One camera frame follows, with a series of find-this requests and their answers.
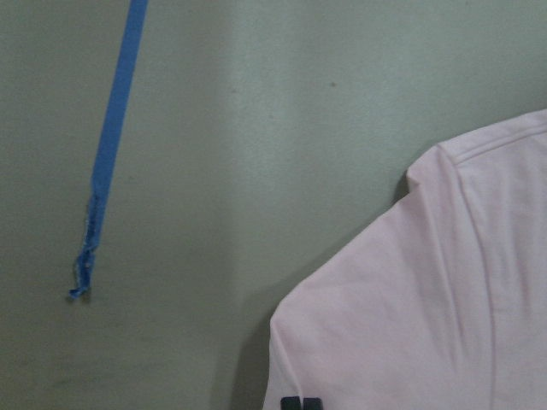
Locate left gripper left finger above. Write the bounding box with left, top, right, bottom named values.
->
left=280, top=396, right=301, bottom=410

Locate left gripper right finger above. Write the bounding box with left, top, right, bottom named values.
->
left=303, top=397, right=322, bottom=410

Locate pink Snoopy t-shirt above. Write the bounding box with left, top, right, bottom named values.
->
left=263, top=111, right=546, bottom=409

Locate blue tape line left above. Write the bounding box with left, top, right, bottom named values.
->
left=68, top=0, right=148, bottom=300

